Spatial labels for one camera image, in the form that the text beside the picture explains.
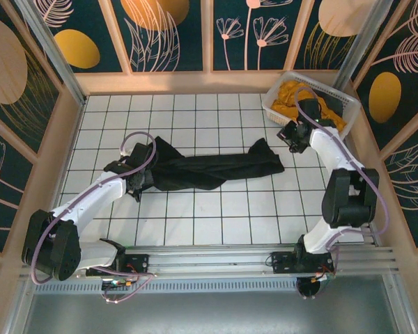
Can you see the black t-shirt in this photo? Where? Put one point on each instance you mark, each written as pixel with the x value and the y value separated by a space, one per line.
pixel 202 170

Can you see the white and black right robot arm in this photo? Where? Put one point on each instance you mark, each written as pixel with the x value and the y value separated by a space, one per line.
pixel 329 149

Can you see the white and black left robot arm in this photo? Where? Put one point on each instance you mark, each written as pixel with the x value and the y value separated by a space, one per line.
pixel 97 196

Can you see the orange t-shirt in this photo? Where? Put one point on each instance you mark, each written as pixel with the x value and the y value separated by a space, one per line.
pixel 287 95

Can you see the white plastic basket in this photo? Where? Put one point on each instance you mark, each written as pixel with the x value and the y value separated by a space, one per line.
pixel 275 92

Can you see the dark grey t-shirt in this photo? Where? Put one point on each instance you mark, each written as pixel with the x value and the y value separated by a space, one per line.
pixel 335 104

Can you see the grey metal sheet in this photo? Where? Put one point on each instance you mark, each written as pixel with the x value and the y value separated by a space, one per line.
pixel 209 315

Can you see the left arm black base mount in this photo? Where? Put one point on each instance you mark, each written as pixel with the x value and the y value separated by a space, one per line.
pixel 136 262

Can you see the aluminium mounting rail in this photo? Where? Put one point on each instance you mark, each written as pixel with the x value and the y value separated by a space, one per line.
pixel 209 259

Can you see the right aluminium frame post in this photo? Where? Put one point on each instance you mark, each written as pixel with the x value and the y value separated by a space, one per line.
pixel 364 41

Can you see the aluminium frame post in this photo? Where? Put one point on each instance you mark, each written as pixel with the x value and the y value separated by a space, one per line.
pixel 364 41
pixel 55 55

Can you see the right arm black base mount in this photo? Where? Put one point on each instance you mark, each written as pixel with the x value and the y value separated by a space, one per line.
pixel 282 262

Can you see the left aluminium frame post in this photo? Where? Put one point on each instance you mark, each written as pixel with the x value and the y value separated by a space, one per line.
pixel 55 55

